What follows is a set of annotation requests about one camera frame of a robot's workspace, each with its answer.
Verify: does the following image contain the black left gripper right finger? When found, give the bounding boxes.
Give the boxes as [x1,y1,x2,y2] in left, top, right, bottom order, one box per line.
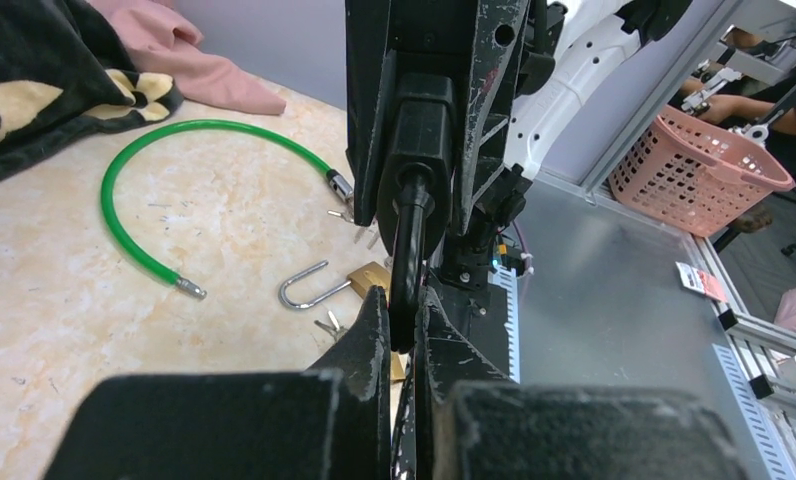
[414,288,747,479]

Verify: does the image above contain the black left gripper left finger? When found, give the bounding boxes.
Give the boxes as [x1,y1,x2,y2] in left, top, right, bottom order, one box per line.
[45,287,391,479]

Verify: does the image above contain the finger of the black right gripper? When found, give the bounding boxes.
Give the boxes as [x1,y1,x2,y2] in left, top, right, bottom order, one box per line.
[450,0,532,236]
[345,0,397,226]

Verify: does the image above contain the black u-lock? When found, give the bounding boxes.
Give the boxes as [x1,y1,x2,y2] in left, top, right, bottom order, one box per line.
[377,73,455,353]

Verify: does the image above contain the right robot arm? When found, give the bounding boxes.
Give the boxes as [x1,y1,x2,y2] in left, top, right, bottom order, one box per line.
[344,1,689,241]

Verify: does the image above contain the open brass padlock left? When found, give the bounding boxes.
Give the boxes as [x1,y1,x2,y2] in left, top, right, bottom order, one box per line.
[390,352,408,383]

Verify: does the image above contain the open brass padlock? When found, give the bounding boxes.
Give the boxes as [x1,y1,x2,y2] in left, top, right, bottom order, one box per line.
[390,352,408,383]
[277,260,391,310]

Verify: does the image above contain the keys of left padlock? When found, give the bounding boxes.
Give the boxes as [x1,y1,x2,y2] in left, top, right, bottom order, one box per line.
[313,310,347,342]

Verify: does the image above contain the keys of padlock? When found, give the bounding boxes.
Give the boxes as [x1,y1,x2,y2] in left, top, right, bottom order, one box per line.
[313,310,347,342]
[326,210,381,250]

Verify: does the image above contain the open brass padlock right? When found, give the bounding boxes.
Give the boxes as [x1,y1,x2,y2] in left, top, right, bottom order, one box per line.
[277,260,391,310]

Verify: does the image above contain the keys of right padlock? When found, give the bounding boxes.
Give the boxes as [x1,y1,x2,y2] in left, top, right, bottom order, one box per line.
[326,210,381,250]

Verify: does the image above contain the pink cloth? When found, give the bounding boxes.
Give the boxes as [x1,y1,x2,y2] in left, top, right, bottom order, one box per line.
[90,0,286,115]

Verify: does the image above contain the pink plastic basket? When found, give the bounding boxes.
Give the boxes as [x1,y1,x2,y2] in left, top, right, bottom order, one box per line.
[608,105,794,237]

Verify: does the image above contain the black floral plush blanket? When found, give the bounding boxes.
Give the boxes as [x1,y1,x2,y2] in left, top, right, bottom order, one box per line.
[0,1,184,182]

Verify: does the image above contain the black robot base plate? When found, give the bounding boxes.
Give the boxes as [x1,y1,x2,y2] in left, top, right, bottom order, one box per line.
[428,220,534,383]

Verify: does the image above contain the green cable lock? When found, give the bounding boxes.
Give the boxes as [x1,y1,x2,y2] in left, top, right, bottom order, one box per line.
[99,119,353,301]

